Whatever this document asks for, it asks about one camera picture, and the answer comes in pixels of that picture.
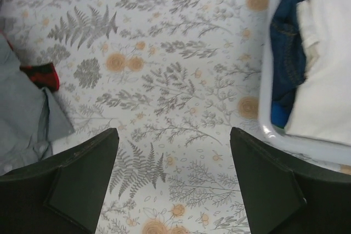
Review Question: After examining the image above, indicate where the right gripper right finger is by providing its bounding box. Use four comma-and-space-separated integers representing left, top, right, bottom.
230, 128, 350, 234

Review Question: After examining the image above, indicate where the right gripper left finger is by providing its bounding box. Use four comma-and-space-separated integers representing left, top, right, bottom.
1, 128, 119, 234

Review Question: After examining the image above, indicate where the grey long sleeve shirt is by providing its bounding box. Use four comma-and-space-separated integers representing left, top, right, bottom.
0, 17, 75, 176

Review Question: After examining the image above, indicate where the right white plastic basket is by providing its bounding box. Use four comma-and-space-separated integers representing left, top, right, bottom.
258, 0, 350, 165

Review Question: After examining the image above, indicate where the white folded shirt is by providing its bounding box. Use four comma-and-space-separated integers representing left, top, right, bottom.
285, 0, 350, 145

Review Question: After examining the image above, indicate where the red black plaid shirt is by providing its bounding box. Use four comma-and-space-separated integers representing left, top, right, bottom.
1, 35, 60, 96

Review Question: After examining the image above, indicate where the dark blue folded garment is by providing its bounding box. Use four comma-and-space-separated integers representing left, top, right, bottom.
270, 0, 306, 128

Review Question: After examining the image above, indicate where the floral patterned table mat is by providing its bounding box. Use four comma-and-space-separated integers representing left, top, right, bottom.
0, 0, 351, 234

